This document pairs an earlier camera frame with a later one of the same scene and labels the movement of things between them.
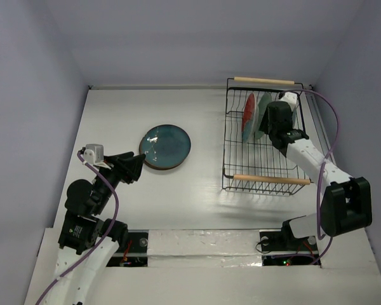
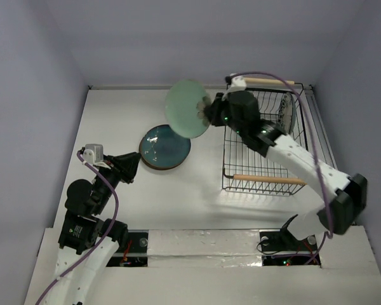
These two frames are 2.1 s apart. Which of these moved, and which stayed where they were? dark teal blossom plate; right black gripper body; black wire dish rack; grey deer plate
Moved: right black gripper body
Stayed: black wire dish rack; dark teal blossom plate; grey deer plate
